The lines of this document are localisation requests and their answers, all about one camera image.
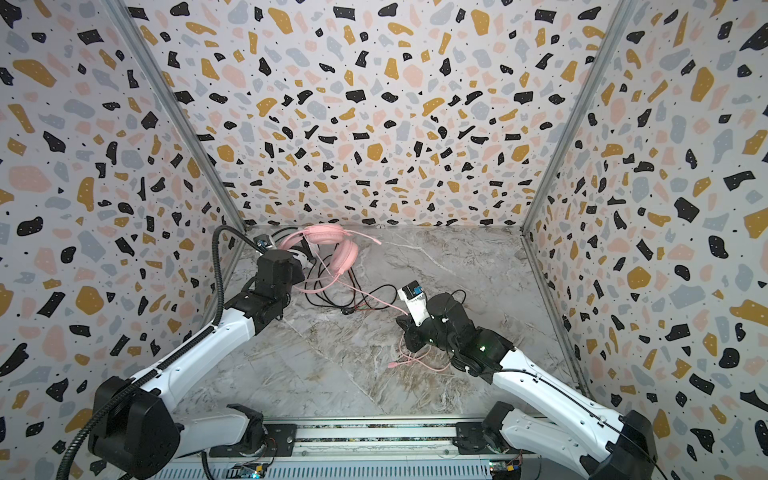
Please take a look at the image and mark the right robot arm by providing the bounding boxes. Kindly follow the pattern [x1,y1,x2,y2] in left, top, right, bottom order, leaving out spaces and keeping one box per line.
[396,282,659,479]

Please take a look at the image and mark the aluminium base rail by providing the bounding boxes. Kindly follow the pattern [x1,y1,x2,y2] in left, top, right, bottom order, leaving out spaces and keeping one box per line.
[155,417,589,479]

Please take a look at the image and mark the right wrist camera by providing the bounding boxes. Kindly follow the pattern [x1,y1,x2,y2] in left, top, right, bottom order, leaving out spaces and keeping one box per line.
[398,280,430,326]

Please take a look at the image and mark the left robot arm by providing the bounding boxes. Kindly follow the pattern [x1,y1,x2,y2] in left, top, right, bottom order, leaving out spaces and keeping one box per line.
[87,249,309,479]

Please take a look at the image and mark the white black headphones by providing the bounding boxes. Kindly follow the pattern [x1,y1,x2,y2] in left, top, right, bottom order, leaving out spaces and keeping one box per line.
[266,227,314,261]

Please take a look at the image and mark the black headphone cable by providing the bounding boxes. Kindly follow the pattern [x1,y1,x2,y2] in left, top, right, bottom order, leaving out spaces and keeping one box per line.
[303,251,400,316]

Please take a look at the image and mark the right aluminium corner post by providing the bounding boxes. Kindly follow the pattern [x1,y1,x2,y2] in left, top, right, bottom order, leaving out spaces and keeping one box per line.
[521,0,638,238]

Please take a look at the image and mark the aluminium corner post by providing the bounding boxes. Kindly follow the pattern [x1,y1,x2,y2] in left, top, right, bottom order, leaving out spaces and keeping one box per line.
[521,0,638,238]
[104,1,246,232]

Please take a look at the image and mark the pink headphones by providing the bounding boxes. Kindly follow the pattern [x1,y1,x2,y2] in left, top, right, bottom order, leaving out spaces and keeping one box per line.
[279,224,381,279]

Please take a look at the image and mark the left aluminium corner post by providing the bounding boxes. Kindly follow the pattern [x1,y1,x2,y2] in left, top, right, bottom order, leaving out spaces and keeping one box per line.
[104,1,246,232]

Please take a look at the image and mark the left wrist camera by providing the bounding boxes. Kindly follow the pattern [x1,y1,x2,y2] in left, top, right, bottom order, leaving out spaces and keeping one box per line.
[253,234,279,253]

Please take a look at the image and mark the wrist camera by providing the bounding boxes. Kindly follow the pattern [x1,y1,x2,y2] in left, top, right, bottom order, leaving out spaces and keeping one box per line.
[398,280,430,326]
[253,234,279,253]

